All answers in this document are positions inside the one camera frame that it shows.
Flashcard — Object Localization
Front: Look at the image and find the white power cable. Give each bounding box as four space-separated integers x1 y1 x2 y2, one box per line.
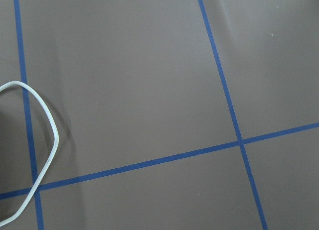
0 81 59 227

